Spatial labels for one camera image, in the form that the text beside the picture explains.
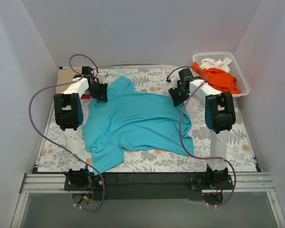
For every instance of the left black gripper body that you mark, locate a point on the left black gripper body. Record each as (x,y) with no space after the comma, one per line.
(99,90)

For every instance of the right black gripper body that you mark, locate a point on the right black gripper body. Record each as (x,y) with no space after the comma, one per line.
(177,94)

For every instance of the turquoise t shirt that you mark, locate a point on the turquoise t shirt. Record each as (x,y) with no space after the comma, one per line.
(133,121)

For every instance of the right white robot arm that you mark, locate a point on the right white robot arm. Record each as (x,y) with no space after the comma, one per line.
(219,118)

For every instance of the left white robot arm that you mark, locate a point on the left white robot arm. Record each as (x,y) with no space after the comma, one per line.
(69,117)

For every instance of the folded magenta t shirt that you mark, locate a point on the folded magenta t shirt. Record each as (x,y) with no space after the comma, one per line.
(86,96)

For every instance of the floral table mat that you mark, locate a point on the floral table mat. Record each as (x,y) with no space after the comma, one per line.
(153,80)

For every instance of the folded tan t shirt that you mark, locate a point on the folded tan t shirt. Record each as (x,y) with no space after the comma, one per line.
(68,82)

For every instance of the orange t shirt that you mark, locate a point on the orange t shirt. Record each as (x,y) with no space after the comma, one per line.
(218,79)

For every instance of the white t shirt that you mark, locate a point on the white t shirt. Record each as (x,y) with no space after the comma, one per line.
(208,63)

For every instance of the white plastic basket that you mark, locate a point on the white plastic basket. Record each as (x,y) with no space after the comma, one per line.
(233,66)

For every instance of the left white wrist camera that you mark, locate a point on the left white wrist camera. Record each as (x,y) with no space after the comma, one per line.
(101,77)

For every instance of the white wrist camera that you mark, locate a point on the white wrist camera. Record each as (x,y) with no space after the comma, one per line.
(173,80)
(101,77)

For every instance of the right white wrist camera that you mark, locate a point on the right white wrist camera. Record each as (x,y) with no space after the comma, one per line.
(173,80)

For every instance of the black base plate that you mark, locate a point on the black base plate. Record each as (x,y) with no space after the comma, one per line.
(99,191)

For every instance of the aluminium frame rail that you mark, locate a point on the aluminium frame rail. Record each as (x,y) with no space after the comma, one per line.
(56,182)

